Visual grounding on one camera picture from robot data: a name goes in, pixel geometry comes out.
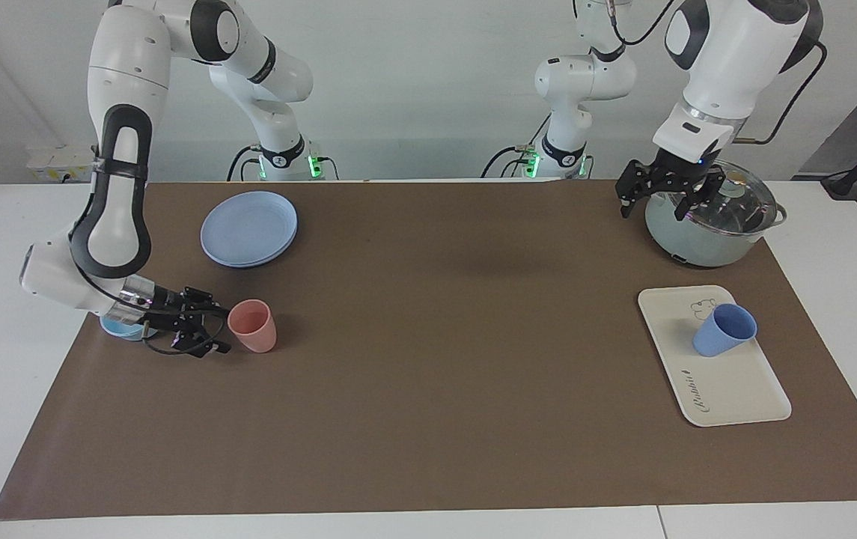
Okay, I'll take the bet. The white wall socket box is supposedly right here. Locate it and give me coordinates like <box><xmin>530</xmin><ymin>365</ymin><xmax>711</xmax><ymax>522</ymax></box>
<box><xmin>26</xmin><ymin>146</ymin><xmax>96</xmax><ymax>183</ymax></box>

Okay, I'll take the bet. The cream rabbit print tray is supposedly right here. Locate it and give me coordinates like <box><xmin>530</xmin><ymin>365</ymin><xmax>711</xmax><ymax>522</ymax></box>
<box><xmin>638</xmin><ymin>284</ymin><xmax>793</xmax><ymax>427</ymax></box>

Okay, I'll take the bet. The brown table mat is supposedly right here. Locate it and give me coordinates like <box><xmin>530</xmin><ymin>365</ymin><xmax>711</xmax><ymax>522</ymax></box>
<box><xmin>0</xmin><ymin>180</ymin><xmax>857</xmax><ymax>521</ymax></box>

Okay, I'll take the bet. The glass pot lid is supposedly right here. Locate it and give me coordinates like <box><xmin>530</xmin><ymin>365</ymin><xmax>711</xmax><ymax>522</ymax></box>
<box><xmin>679</xmin><ymin>159</ymin><xmax>779</xmax><ymax>234</ymax></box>

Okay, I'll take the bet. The pink plastic cup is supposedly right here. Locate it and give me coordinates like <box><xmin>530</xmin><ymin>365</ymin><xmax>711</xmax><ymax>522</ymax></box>
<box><xmin>228</xmin><ymin>299</ymin><xmax>278</xmax><ymax>353</ymax></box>

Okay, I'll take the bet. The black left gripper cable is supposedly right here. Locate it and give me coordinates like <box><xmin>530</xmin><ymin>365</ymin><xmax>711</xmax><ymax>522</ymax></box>
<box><xmin>608</xmin><ymin>0</ymin><xmax>827</xmax><ymax>144</ymax></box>

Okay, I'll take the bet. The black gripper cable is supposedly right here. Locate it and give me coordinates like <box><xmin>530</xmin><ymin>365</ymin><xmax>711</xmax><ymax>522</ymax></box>
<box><xmin>73</xmin><ymin>255</ymin><xmax>233</xmax><ymax>354</ymax></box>
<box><xmin>608</xmin><ymin>0</ymin><xmax>827</xmax><ymax>144</ymax></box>

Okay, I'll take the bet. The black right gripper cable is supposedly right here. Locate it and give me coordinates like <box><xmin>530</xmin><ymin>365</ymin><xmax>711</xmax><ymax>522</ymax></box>
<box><xmin>73</xmin><ymin>255</ymin><xmax>233</xmax><ymax>354</ymax></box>

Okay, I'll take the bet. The blue plastic cup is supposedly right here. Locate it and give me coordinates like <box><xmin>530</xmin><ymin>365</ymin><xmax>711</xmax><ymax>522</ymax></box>
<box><xmin>692</xmin><ymin>303</ymin><xmax>758</xmax><ymax>358</ymax></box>

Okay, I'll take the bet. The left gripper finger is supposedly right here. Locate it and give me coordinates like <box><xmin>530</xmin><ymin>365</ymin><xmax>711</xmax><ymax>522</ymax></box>
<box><xmin>674</xmin><ymin>171</ymin><xmax>726</xmax><ymax>222</ymax></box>
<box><xmin>616</xmin><ymin>161</ymin><xmax>653</xmax><ymax>219</ymax></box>

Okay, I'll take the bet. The black base cable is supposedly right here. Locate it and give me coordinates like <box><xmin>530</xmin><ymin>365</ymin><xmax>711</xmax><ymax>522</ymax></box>
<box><xmin>481</xmin><ymin>144</ymin><xmax>541</xmax><ymax>179</ymax></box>
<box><xmin>228</xmin><ymin>144</ymin><xmax>260</xmax><ymax>182</ymax></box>

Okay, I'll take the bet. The light blue bowl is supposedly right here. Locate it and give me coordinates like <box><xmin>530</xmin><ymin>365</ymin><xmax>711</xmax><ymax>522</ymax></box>
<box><xmin>100</xmin><ymin>313</ymin><xmax>152</xmax><ymax>342</ymax></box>

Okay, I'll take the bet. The light blue plate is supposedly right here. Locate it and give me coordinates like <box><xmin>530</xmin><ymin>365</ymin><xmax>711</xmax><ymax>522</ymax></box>
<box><xmin>200</xmin><ymin>191</ymin><xmax>299</xmax><ymax>269</ymax></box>

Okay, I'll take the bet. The pale green cooking pot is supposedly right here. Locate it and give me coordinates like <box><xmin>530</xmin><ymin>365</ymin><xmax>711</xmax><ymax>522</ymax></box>
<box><xmin>644</xmin><ymin>159</ymin><xmax>787</xmax><ymax>268</ymax></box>

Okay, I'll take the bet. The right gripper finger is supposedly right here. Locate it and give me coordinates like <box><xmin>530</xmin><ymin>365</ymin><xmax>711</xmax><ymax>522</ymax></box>
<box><xmin>181</xmin><ymin>288</ymin><xmax>231</xmax><ymax>314</ymax></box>
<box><xmin>172</xmin><ymin>326</ymin><xmax>233</xmax><ymax>357</ymax></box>

